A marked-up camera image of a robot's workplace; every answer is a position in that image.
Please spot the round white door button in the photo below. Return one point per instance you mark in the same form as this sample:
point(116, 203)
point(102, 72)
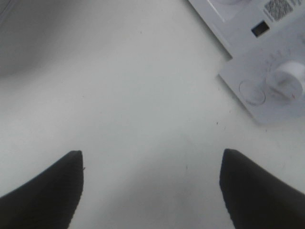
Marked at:
point(251, 93)

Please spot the lower white timer knob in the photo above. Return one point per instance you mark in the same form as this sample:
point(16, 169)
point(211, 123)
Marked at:
point(288, 80)

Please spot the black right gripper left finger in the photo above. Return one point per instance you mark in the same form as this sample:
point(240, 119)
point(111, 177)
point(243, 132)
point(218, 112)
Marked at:
point(49, 200)

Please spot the white warning label sticker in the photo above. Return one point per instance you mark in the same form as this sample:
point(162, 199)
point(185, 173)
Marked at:
point(279, 9)

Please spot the white microwave oven body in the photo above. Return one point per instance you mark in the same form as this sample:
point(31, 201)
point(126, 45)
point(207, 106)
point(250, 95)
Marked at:
point(257, 45)

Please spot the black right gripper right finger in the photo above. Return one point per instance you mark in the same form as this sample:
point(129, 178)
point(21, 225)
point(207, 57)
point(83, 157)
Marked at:
point(255, 199)

